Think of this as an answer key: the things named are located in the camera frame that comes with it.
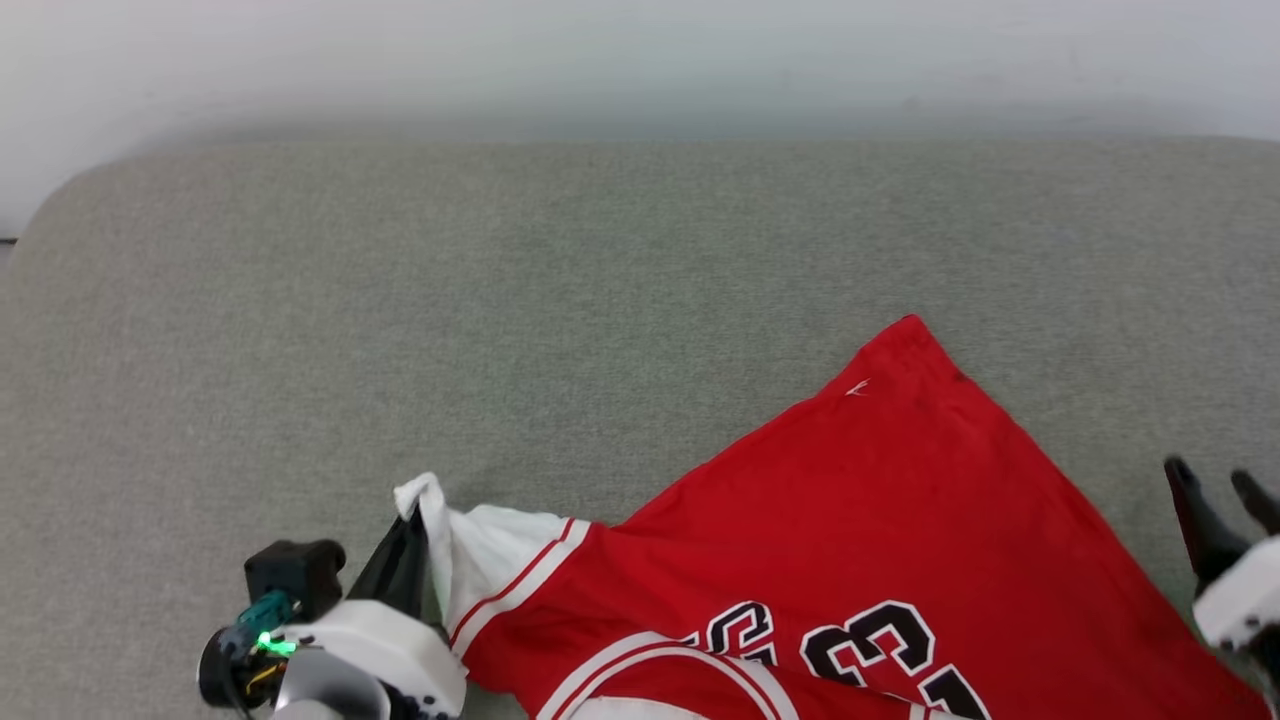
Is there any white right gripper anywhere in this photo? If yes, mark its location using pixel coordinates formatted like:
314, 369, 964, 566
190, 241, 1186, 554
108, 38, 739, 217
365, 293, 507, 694
1164, 457, 1280, 652

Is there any teal cable connector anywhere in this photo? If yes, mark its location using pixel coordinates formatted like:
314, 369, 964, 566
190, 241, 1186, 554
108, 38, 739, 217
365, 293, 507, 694
236, 590, 301, 646

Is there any red basketball jersey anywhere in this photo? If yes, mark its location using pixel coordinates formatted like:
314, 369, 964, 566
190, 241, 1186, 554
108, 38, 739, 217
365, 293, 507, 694
394, 315, 1273, 720

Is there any grey fabric sofa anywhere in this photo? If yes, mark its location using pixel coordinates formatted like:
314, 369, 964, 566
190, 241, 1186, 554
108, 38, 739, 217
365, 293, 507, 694
0, 137, 1280, 720

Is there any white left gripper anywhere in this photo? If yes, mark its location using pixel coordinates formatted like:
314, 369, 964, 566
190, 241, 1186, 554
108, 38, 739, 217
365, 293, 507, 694
283, 508, 469, 717

